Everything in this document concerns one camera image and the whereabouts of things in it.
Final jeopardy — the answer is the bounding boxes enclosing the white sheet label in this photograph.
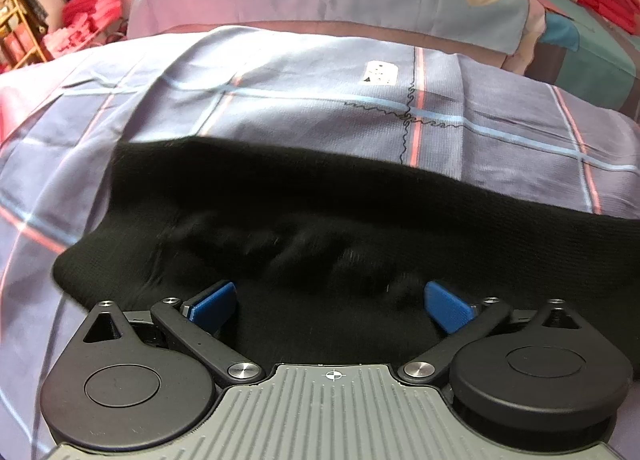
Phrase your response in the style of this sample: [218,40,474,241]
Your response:
[360,60,400,88]

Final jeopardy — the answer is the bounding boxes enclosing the wooden rack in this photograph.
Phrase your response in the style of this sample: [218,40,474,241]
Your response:
[0,0,52,74]

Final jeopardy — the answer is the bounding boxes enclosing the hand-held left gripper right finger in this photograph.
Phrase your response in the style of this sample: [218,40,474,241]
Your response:
[397,281,598,386]

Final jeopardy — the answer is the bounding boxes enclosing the purple plaid bedsheet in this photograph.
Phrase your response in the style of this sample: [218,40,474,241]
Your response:
[0,25,640,460]

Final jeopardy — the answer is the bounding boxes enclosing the black ribbed pants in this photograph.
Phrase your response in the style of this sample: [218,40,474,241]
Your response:
[51,136,640,366]

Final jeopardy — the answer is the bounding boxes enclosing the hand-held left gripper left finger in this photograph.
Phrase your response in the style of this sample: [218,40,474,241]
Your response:
[75,281,265,385]

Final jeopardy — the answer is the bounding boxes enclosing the pink red cloth pile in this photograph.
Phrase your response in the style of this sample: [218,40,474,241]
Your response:
[42,0,127,61]

